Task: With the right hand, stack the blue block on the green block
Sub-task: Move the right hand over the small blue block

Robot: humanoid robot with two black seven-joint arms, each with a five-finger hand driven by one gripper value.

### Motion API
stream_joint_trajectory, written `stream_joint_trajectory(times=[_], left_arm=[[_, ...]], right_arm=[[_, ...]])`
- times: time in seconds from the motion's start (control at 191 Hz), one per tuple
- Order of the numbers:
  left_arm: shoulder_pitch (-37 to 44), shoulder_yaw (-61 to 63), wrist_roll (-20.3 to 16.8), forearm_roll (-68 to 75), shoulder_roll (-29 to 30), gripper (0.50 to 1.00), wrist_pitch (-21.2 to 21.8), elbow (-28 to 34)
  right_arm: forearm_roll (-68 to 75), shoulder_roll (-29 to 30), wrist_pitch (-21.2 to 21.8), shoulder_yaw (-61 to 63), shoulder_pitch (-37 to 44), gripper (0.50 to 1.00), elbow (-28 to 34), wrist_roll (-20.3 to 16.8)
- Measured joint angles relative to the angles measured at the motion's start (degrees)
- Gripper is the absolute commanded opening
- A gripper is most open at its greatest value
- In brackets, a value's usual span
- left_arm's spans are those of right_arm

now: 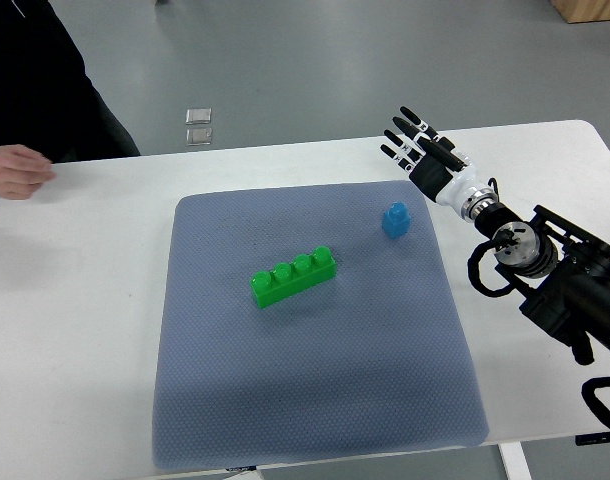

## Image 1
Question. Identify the person's bare hand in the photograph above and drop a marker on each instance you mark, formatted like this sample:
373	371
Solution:
23	172

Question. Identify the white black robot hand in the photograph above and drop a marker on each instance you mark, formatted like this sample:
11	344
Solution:
443	173

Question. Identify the small blue block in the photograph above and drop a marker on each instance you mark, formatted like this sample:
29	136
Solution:
396	221

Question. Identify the long green block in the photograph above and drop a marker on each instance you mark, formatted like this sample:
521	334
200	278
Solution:
287	279

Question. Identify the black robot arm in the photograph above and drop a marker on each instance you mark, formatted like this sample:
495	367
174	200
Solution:
561	270

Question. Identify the person in black clothes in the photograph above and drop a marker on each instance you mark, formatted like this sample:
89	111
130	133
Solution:
47	101

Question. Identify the blue-grey foam mat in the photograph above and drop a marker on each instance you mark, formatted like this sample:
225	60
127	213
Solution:
374	360

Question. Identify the wooden box corner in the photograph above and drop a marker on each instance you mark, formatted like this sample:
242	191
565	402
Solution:
582	11

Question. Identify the white table leg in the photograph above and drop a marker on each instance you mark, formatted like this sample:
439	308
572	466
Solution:
514	461

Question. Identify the black table control panel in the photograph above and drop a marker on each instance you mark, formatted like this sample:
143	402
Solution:
592	439

